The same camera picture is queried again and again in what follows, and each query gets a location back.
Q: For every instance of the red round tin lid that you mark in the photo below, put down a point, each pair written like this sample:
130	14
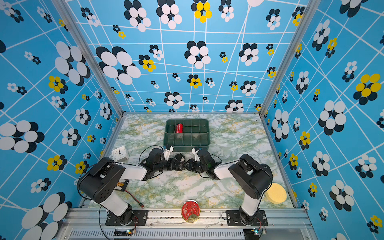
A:
190	211

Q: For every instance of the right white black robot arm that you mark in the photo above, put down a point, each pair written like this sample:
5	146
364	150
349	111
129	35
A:
254	178

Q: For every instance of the dark green roll in tray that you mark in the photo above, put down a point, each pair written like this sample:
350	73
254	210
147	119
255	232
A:
171	129

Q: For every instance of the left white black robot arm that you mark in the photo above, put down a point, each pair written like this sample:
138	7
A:
100	181

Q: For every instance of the green compartment tray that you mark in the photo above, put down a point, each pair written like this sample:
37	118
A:
196	134

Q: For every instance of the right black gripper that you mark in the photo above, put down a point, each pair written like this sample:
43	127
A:
191	165

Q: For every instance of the aluminium front rail frame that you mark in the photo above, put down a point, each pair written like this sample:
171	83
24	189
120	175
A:
168	224

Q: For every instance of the black grey argyle sock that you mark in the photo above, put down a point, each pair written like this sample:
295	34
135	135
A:
178	162

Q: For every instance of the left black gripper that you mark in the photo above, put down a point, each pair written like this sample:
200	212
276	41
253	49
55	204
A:
169	163

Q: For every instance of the red soda can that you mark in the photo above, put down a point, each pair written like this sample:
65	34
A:
179	129

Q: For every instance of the white square clock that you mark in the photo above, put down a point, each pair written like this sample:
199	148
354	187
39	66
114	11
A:
120	154

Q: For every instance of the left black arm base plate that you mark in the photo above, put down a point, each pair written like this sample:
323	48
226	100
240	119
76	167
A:
139	217

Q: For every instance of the yellow round sponge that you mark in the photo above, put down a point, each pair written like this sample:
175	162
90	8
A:
276	194

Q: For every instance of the black box orange connector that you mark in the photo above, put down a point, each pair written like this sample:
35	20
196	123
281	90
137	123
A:
122	185

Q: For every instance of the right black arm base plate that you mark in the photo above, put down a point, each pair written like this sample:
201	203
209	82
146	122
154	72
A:
240	218

